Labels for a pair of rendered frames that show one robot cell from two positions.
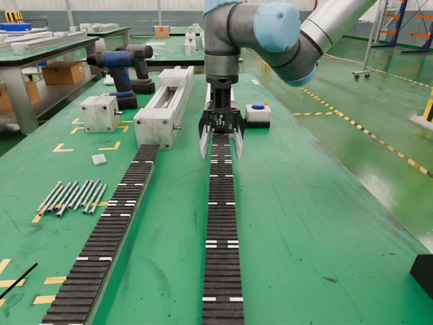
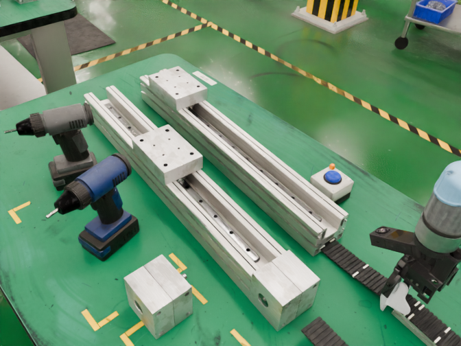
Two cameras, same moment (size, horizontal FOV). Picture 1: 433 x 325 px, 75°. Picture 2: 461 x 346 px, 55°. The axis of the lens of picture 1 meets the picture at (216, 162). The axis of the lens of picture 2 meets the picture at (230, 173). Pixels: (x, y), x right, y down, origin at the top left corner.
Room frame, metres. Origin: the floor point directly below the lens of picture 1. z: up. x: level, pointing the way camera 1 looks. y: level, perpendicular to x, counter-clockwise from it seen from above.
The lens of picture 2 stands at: (0.46, 0.60, 1.60)
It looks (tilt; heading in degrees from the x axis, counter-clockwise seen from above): 42 degrees down; 321
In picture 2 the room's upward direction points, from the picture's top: 3 degrees clockwise
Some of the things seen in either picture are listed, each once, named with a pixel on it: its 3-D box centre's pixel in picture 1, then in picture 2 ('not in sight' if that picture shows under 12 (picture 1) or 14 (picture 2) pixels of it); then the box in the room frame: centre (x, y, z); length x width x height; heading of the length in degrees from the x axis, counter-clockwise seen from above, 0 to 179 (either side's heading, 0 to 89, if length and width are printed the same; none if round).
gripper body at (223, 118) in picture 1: (221, 103); (427, 261); (0.62, -0.01, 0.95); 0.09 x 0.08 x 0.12; 0
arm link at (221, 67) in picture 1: (223, 65); (440, 229); (0.63, -0.02, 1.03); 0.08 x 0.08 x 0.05
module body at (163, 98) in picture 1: (175, 92); (168, 171); (1.23, 0.18, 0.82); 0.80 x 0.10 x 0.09; 0
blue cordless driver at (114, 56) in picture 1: (111, 80); (94, 215); (1.13, 0.41, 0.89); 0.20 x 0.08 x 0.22; 107
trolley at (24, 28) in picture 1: (29, 53); not in sight; (5.14, 3.20, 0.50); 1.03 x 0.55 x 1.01; 10
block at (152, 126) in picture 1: (160, 128); (287, 286); (0.78, 0.17, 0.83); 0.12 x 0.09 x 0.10; 90
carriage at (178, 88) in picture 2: not in sight; (178, 91); (1.48, -0.01, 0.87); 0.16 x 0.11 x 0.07; 0
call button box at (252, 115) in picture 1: (254, 115); (328, 187); (0.95, -0.13, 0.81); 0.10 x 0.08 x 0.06; 90
